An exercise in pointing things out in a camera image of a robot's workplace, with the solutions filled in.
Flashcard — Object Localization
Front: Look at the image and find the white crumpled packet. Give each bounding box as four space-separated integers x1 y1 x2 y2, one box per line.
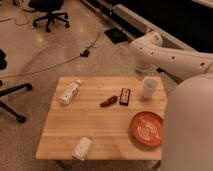
72 137 92 160

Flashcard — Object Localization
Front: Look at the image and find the black office chair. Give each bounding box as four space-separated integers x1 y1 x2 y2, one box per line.
28 0 70 33

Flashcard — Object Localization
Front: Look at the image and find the wooden table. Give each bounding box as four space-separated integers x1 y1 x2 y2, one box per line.
36 77 167 160

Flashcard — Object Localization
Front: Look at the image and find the white translucent cup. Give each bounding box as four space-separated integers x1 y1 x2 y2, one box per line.
143 78 158 99

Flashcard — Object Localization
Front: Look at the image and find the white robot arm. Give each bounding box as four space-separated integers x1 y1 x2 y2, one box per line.
130 31 213 171

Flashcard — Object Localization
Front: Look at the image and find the orange ceramic plate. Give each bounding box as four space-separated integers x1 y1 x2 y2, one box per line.
130 111 163 147

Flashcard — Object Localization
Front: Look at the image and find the black chair base left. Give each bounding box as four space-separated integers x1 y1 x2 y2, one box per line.
0 49 34 124

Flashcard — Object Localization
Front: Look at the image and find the black floor mat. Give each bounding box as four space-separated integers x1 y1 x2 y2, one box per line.
105 28 127 44

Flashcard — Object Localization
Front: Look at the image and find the black floor cable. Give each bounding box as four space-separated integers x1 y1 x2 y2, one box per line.
0 23 111 80

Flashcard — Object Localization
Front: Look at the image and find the white plastic bottle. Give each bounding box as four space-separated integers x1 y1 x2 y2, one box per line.
59 79 82 105

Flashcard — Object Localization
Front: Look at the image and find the red chili pepper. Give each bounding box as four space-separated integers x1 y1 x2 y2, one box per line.
100 96 118 107

